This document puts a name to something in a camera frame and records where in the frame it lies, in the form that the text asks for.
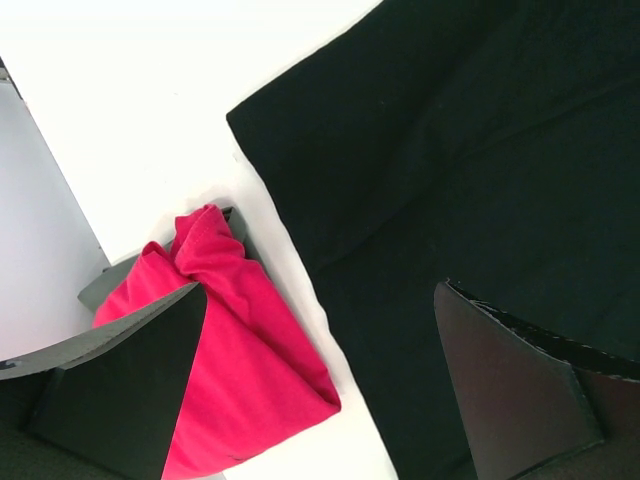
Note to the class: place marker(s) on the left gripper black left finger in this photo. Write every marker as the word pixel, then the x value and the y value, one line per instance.
pixel 102 404

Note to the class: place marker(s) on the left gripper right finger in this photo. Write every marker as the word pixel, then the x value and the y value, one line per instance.
pixel 535 404

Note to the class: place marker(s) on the black t shirt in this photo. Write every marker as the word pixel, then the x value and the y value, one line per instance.
pixel 494 144

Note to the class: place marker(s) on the folded pink t shirt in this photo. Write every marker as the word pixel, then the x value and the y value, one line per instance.
pixel 256 379

